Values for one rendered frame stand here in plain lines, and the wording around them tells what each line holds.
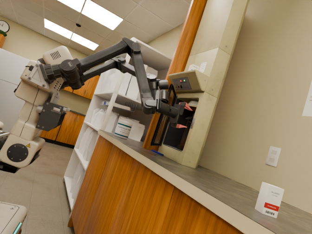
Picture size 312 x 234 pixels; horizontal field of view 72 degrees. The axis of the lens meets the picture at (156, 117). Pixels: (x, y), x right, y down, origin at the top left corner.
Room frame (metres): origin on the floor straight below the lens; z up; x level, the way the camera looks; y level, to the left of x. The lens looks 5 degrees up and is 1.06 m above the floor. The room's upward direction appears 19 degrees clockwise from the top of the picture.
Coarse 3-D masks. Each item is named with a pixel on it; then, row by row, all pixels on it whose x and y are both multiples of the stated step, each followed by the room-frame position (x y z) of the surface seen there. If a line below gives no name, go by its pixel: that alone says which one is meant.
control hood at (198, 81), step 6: (180, 72) 1.40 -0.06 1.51; (186, 72) 1.33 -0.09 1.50; (192, 72) 1.28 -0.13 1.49; (198, 72) 1.26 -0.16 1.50; (174, 78) 1.49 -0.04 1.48; (192, 78) 1.31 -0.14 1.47; (198, 78) 1.27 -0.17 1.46; (204, 78) 1.29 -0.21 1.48; (192, 84) 1.34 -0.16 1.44; (198, 84) 1.29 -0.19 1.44; (204, 84) 1.29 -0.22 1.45; (180, 90) 1.50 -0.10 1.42; (186, 90) 1.43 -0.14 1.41; (192, 90) 1.37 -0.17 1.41; (198, 90) 1.32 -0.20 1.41; (204, 90) 1.30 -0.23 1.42
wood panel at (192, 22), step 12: (192, 0) 1.61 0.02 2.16; (204, 0) 1.63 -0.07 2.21; (192, 12) 1.60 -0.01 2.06; (192, 24) 1.62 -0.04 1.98; (180, 36) 1.61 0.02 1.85; (192, 36) 1.63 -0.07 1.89; (180, 48) 1.60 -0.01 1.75; (180, 60) 1.62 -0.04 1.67; (168, 72) 1.61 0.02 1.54; (156, 120) 1.60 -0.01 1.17; (144, 144) 1.60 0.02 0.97
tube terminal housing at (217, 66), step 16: (208, 64) 1.34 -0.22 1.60; (224, 64) 1.34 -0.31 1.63; (208, 80) 1.30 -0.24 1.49; (224, 80) 1.53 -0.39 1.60; (192, 96) 1.40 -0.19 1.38; (208, 96) 1.32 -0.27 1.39; (208, 112) 1.34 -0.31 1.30; (208, 128) 1.44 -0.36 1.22; (192, 144) 1.32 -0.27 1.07; (176, 160) 1.36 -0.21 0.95; (192, 160) 1.33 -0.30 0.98
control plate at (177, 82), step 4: (172, 80) 1.52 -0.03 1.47; (176, 80) 1.47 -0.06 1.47; (180, 80) 1.43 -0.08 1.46; (176, 84) 1.50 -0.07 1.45; (180, 84) 1.46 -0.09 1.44; (184, 84) 1.42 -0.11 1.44; (188, 84) 1.38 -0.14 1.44; (176, 88) 1.52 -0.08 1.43; (180, 88) 1.48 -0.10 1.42; (184, 88) 1.44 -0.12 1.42; (188, 88) 1.40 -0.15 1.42
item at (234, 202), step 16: (128, 144) 1.45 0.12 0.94; (144, 160) 1.08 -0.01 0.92; (160, 160) 1.14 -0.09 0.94; (176, 176) 0.82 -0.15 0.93; (192, 176) 0.93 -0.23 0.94; (208, 176) 1.14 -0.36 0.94; (224, 176) 1.46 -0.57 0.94; (192, 192) 0.72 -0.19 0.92; (208, 192) 0.69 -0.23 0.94; (224, 192) 0.79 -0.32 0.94; (240, 192) 0.94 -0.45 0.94; (256, 192) 1.15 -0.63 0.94; (208, 208) 0.65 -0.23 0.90; (224, 208) 0.60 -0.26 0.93; (240, 208) 0.60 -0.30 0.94; (288, 208) 0.93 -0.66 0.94; (240, 224) 0.55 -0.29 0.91; (256, 224) 0.51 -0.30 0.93; (272, 224) 0.54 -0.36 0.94; (288, 224) 0.61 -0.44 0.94; (304, 224) 0.68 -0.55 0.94
